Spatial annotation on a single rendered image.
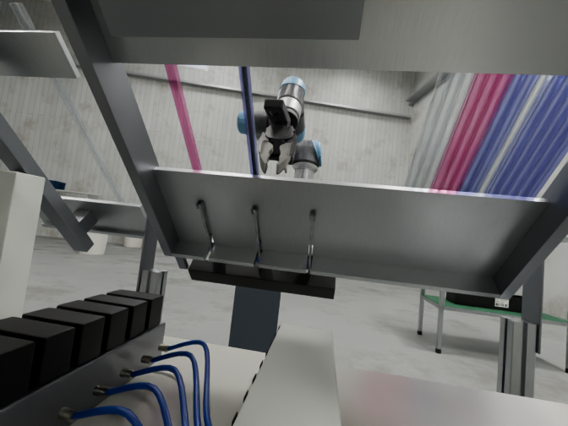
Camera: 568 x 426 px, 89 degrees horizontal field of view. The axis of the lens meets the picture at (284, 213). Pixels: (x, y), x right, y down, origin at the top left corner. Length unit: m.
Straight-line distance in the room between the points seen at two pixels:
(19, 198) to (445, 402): 0.75
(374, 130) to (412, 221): 9.11
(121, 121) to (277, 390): 0.44
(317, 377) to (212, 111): 9.00
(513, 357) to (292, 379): 0.56
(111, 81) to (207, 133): 8.41
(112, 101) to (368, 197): 0.42
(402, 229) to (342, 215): 0.11
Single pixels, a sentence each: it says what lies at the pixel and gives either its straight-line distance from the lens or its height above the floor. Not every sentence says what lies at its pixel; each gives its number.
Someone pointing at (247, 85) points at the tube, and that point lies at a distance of 0.46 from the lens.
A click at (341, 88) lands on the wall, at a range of 9.79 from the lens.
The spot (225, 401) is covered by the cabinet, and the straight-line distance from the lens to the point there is 0.27.
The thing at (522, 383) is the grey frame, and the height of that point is 0.53.
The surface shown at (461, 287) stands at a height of 0.69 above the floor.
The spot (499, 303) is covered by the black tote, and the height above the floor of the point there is 0.40.
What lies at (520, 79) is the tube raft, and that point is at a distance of 0.48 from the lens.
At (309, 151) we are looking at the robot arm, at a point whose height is 1.12.
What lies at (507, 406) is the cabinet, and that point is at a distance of 0.37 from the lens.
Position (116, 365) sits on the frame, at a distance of 0.27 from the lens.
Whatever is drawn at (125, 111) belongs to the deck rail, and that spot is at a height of 0.91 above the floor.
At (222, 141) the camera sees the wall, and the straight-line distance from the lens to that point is 8.79.
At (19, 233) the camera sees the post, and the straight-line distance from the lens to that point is 0.77.
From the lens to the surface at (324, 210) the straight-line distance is 0.53.
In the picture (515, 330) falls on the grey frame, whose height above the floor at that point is 0.62.
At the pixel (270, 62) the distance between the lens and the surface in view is 0.43.
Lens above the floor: 0.75
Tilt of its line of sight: 4 degrees up
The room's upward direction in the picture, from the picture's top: 6 degrees clockwise
